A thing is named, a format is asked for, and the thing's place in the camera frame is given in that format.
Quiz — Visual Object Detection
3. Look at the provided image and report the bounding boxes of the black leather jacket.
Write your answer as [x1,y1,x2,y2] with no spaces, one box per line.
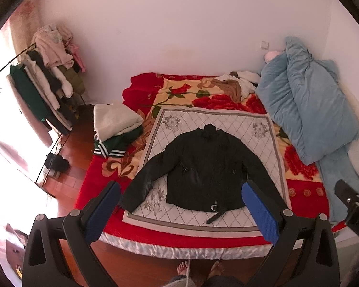
[118,124,286,222]

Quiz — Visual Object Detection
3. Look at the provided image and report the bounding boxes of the black clothes rack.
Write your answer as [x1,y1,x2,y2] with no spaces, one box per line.
[0,43,90,186]

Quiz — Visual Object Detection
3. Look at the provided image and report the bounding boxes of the brown and white clothes pile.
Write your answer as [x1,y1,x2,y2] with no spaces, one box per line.
[211,71,261,103]

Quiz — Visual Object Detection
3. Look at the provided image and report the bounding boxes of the person's right foot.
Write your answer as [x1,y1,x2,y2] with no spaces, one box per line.
[208,260,224,279]

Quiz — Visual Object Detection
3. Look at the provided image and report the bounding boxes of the person's foot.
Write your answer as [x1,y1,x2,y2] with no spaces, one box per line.
[208,260,224,279]
[176,260,191,276]

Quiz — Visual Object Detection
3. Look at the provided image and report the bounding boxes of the black shoes on floor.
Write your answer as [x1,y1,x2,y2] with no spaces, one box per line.
[44,153,70,172]

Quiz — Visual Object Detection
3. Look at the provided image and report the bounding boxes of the green striped folded garment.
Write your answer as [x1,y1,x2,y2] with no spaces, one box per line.
[93,125,143,158]

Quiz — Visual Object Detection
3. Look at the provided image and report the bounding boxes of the person's left foot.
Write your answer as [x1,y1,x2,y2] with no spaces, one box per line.
[176,260,191,276]

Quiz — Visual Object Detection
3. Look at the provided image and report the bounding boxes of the light blue duvet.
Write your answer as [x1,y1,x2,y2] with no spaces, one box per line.
[256,36,359,225]

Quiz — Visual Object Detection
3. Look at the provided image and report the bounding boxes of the white quilted floral mat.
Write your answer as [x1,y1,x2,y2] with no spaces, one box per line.
[123,107,289,238]

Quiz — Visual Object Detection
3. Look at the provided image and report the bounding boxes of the cream folded sweater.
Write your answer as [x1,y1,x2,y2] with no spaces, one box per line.
[93,102,144,141]

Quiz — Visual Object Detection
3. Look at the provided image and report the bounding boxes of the dark green hanging garment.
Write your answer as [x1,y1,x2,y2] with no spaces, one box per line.
[9,65,52,121]

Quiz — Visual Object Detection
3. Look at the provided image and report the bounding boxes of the pink pillow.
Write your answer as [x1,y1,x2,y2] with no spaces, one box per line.
[264,51,283,64]

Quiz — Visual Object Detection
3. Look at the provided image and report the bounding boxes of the white hanging coat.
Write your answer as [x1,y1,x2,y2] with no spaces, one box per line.
[22,50,74,113]

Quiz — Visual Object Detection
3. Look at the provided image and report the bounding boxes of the pink garment on rack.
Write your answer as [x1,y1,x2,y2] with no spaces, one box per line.
[32,23,86,73]

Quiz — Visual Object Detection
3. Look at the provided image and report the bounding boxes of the white wall switch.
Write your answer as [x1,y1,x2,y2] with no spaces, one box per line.
[260,41,270,50]

